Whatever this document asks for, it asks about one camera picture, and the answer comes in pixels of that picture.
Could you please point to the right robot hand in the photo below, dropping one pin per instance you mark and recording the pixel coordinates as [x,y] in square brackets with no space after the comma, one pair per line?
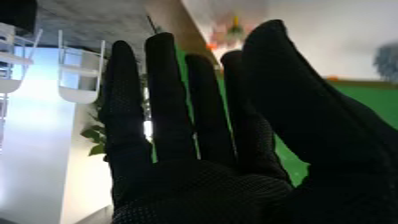
[238,186]

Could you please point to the green plant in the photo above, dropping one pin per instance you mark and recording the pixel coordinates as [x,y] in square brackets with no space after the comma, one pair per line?
[95,136]

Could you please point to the white chair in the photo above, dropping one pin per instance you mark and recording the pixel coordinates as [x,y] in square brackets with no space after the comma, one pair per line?
[81,80]
[15,66]

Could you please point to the grey green flower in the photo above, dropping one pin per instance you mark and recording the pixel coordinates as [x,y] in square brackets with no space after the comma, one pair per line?
[389,63]

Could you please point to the pink flower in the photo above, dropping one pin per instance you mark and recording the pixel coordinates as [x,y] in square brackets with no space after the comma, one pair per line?
[229,33]

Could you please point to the white sheet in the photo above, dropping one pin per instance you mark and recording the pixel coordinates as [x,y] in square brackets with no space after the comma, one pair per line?
[339,36]

